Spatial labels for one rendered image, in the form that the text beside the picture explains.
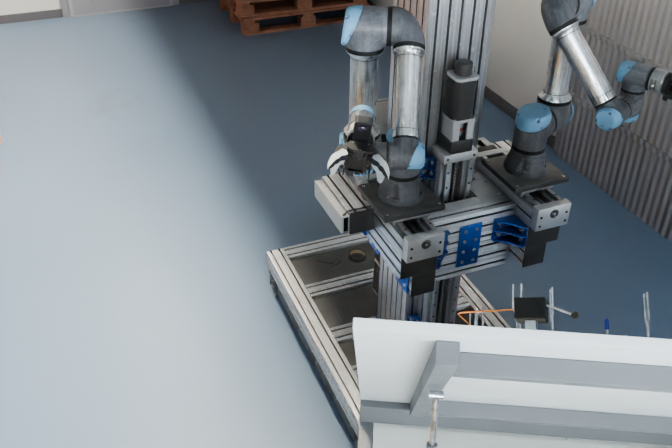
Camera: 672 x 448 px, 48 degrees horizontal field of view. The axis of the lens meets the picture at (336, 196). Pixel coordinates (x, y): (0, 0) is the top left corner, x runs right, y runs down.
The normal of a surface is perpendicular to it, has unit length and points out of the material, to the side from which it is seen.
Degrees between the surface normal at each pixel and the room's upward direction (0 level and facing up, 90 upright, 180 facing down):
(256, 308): 0
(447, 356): 36
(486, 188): 0
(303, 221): 0
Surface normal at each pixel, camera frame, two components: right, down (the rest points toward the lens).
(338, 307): 0.01, -0.84
